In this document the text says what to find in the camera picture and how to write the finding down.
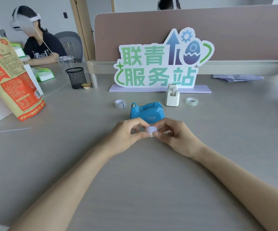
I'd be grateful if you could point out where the person's left hand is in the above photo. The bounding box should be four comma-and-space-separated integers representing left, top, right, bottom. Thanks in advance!
104, 117, 152, 157

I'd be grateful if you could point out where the person's right hand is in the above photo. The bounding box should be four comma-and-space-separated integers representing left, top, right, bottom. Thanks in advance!
153, 118, 206, 159

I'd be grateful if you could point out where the small lilac tape roll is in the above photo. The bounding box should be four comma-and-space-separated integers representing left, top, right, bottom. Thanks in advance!
145, 126, 158, 137

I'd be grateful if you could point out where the person's left forearm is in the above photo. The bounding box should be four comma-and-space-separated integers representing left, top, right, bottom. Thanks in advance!
8, 141, 120, 231

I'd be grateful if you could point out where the person's right forearm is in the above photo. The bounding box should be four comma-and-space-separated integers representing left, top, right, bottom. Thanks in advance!
191, 144, 278, 231

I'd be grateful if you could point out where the blue tape dispenser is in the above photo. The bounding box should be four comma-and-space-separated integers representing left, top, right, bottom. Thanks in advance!
130, 102, 165, 124

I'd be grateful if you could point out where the white tape dispenser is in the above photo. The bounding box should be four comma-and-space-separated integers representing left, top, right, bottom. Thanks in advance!
165, 84, 180, 107

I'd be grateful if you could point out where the green white standing sign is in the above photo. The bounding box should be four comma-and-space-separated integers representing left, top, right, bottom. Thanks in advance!
109, 27, 215, 94

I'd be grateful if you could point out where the black mesh pen holder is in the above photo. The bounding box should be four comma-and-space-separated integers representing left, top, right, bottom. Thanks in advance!
65, 67, 87, 90

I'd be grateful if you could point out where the white crumpled paper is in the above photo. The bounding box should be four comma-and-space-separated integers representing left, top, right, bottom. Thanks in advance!
212, 74, 264, 83

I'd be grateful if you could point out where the clear plastic cup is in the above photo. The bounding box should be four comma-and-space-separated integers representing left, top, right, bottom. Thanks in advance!
57, 56, 75, 73

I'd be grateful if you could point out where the grey office chair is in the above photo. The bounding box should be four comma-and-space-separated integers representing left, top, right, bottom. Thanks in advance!
54, 31, 84, 63

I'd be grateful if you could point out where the green white tissue packet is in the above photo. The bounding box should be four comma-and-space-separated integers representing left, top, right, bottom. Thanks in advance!
32, 67, 55, 82

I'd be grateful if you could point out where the pink desk partition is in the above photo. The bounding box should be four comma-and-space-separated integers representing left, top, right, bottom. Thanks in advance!
94, 4, 278, 62

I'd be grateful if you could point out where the brown paper bag red label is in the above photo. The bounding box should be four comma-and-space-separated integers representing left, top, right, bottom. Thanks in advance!
0, 37, 46, 122

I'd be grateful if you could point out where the green white box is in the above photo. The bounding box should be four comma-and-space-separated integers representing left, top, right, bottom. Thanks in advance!
10, 43, 26, 58

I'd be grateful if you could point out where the white headset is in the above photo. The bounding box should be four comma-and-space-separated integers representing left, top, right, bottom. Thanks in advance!
10, 7, 41, 31

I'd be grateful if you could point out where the beige cylinder post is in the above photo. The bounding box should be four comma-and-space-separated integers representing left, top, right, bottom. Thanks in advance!
88, 62, 99, 88

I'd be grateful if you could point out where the beige partition rail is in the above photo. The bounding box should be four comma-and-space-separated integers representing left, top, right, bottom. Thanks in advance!
86, 60, 278, 75

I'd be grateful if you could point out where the wooden door frame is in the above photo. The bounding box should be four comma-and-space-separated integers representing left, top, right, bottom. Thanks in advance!
69, 0, 96, 62

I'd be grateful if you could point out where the white headset cable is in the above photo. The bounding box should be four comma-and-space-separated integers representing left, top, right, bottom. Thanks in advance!
34, 27, 58, 60

